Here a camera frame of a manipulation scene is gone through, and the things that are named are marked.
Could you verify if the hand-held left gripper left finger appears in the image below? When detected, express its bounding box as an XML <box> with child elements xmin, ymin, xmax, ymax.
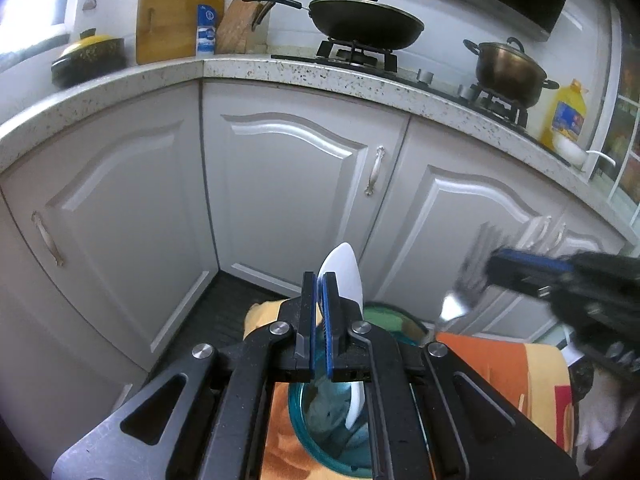
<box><xmin>50</xmin><ymin>270</ymin><xmax>321</xmax><ymax>480</ymax></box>

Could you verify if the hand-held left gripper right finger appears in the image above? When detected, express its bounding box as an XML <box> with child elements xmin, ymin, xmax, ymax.
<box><xmin>322</xmin><ymin>272</ymin><xmax>582</xmax><ymax>480</ymax></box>

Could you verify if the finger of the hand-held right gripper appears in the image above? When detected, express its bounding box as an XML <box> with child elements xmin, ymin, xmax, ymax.
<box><xmin>491</xmin><ymin>248</ymin><xmax>577</xmax><ymax>274</ymax></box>
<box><xmin>486</xmin><ymin>266</ymin><xmax>572</xmax><ymax>302</ymax></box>

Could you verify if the white plastic spoon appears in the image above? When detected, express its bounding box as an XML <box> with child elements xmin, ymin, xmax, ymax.
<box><xmin>319</xmin><ymin>242</ymin><xmax>369</xmax><ymax>431</ymax></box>

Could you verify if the silver fork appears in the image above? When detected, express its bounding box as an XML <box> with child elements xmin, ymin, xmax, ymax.
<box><xmin>424</xmin><ymin>222</ymin><xmax>507</xmax><ymax>347</ymax></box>

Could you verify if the floral cup with teal rim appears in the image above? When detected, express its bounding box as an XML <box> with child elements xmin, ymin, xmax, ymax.
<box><xmin>286</xmin><ymin>302</ymin><xmax>437</xmax><ymax>480</ymax></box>

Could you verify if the person's right hand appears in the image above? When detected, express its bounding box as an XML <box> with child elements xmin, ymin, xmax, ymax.
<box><xmin>574</xmin><ymin>374</ymin><xmax>630</xmax><ymax>465</ymax></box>

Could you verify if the white cabinet door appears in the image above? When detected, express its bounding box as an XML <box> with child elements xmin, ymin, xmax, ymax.
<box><xmin>542</xmin><ymin>204</ymin><xmax>628</xmax><ymax>261</ymax></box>
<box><xmin>0</xmin><ymin>81</ymin><xmax>222</xmax><ymax>378</ymax></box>
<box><xmin>372</xmin><ymin>115</ymin><xmax>572</xmax><ymax>337</ymax></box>
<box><xmin>201</xmin><ymin>80</ymin><xmax>414</xmax><ymax>307</ymax></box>

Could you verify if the orange dotted tablecloth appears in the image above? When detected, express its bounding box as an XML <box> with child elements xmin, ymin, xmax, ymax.
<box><xmin>242</xmin><ymin>301</ymin><xmax>577</xmax><ymax>480</ymax></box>

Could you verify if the dark floor mat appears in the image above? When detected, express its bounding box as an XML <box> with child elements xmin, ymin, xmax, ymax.
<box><xmin>206</xmin><ymin>274</ymin><xmax>302</xmax><ymax>362</ymax></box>

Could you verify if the white ceramic sauce pot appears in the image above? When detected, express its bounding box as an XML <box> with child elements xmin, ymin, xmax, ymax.
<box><xmin>556</xmin><ymin>137</ymin><xmax>619</xmax><ymax>171</ymax></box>

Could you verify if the yellow oil bottle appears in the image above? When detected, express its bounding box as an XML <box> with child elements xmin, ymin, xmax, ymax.
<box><xmin>539</xmin><ymin>78</ymin><xmax>587</xmax><ymax>149</ymax></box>

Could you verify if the white glass-pane door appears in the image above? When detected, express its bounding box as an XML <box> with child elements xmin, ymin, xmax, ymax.
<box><xmin>594</xmin><ymin>0</ymin><xmax>640</xmax><ymax>213</ymax></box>

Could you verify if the steel stockpot with lid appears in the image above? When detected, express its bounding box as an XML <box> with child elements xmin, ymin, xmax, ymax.
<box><xmin>463</xmin><ymin>37</ymin><xmax>560</xmax><ymax>109</ymax></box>

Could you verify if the black gas stove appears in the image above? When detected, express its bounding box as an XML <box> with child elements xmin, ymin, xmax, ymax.
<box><xmin>271</xmin><ymin>39</ymin><xmax>572</xmax><ymax>167</ymax></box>

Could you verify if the black wok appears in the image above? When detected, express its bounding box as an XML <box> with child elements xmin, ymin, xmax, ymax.
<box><xmin>242</xmin><ymin>0</ymin><xmax>425</xmax><ymax>52</ymax></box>

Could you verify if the wooden knife block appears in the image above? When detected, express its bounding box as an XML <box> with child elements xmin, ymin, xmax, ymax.
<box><xmin>215</xmin><ymin>0</ymin><xmax>277</xmax><ymax>55</ymax></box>

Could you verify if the wooden cutting board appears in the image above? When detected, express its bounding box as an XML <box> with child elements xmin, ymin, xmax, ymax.
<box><xmin>135</xmin><ymin>0</ymin><xmax>225</xmax><ymax>66</ymax></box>

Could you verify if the black casserole with yellow lid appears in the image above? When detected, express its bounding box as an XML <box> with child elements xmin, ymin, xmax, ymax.
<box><xmin>50</xmin><ymin>28</ymin><xmax>127</xmax><ymax>89</ymax></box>

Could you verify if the metal cabinet handle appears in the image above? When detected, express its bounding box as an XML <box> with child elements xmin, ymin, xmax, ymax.
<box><xmin>519</xmin><ymin>215</ymin><xmax>552</xmax><ymax>252</ymax></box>
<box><xmin>364</xmin><ymin>145</ymin><xmax>386</xmax><ymax>196</ymax></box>
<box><xmin>30</xmin><ymin>211</ymin><xmax>65</xmax><ymax>267</ymax></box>
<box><xmin>549</xmin><ymin>222</ymin><xmax>569</xmax><ymax>256</ymax></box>

